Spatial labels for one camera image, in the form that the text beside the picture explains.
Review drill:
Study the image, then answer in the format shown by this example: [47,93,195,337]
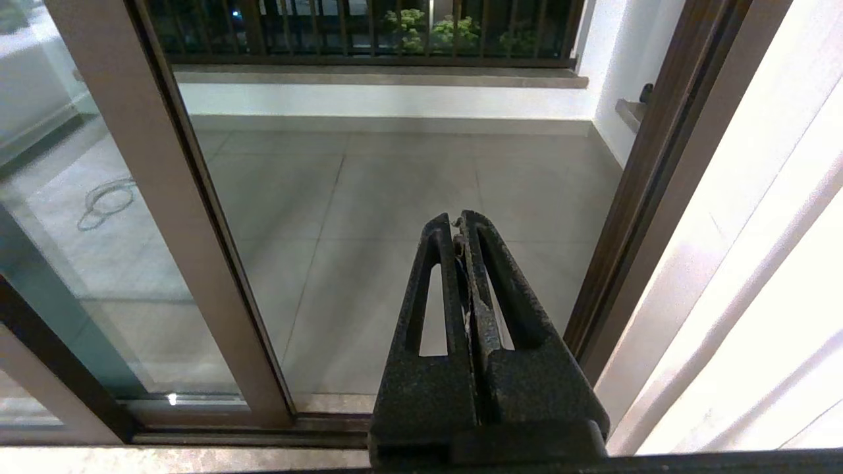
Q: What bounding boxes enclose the dark brown door jamb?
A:
[563,0,794,386]

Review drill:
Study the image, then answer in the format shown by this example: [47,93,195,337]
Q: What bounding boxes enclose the brown-framed fixed glass panel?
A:
[0,276,136,445]

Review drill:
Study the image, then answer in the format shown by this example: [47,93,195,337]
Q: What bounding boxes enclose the white curtain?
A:
[593,0,843,456]

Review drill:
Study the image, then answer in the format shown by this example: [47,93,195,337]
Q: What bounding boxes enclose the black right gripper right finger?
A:
[458,210,611,455]

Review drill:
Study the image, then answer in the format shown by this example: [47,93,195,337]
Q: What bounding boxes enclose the dark door floor track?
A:
[132,413,373,450]

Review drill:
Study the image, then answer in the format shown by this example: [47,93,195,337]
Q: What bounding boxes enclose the wide dark metal balcony railing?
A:
[145,0,585,69]

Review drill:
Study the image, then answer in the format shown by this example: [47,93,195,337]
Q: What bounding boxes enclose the short stone side sill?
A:
[616,99,646,134]

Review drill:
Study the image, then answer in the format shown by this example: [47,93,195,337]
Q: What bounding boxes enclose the brown-framed sliding glass door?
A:
[0,0,295,430]

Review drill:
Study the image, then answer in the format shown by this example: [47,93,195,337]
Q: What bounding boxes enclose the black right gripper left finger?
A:
[367,213,478,461]

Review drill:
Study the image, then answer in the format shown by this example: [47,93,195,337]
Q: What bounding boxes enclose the long stone railing sill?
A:
[173,65,590,90]

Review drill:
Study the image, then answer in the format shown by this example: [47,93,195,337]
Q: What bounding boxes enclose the green balcony plants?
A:
[382,8,481,53]

